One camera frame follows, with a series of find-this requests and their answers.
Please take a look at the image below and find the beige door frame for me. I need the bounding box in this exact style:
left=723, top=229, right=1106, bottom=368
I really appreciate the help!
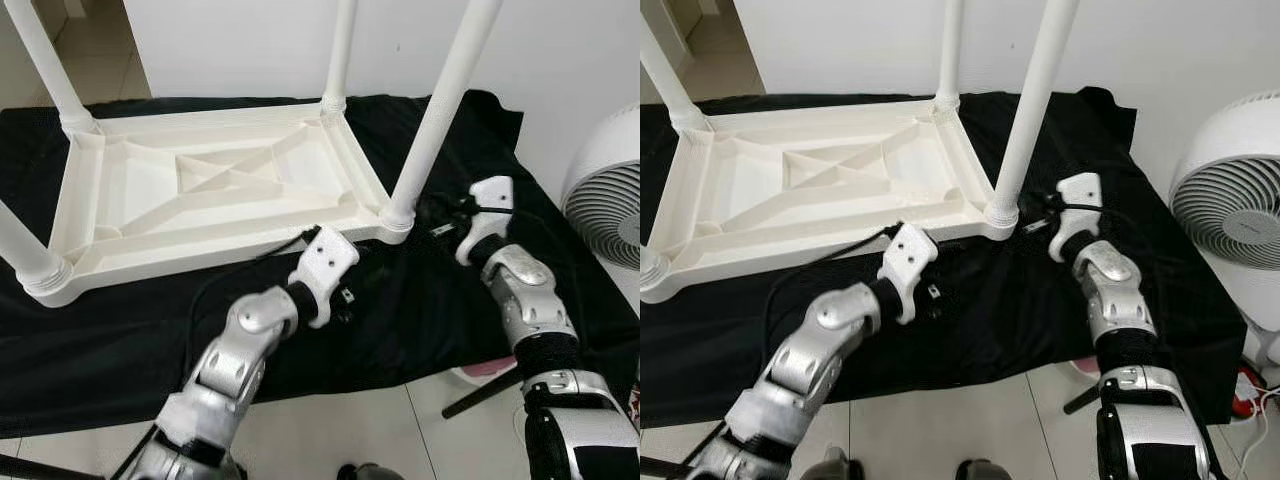
left=660, top=0, right=736, bottom=71
left=30, top=0, right=126, bottom=51

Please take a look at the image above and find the black cloth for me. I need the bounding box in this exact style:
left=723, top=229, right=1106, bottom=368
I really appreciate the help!
left=640, top=88, right=1249, bottom=431
left=0, top=88, right=641, bottom=441

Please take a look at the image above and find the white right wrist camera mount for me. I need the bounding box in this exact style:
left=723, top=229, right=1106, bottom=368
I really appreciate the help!
left=1045, top=172, right=1103, bottom=263
left=455, top=176, right=516, bottom=266

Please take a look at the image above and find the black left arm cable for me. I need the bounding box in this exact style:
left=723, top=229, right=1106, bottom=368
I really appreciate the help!
left=185, top=228, right=323, bottom=381
left=765, top=222, right=906, bottom=341

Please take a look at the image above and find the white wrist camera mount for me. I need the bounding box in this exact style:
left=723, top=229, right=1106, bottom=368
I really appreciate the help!
left=290, top=226, right=361, bottom=329
left=1045, top=172, right=1103, bottom=263
left=878, top=222, right=941, bottom=326
left=455, top=176, right=516, bottom=266

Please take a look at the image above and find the thin white cable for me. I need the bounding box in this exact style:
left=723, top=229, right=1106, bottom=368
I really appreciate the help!
left=1215, top=385, right=1280, bottom=471

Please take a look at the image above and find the white plastic table top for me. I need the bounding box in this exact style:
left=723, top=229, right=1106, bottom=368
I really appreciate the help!
left=640, top=95, right=1021, bottom=304
left=18, top=95, right=416, bottom=308

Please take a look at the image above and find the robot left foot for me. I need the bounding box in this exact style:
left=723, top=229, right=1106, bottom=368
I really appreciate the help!
left=818, top=448, right=863, bottom=480

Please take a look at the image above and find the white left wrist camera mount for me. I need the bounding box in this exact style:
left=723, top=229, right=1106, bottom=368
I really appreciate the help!
left=290, top=226, right=361, bottom=329
left=878, top=222, right=941, bottom=326

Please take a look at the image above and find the white round fan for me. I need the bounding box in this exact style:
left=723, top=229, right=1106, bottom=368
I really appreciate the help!
left=560, top=105, right=641, bottom=271
left=1168, top=90, right=1280, bottom=331

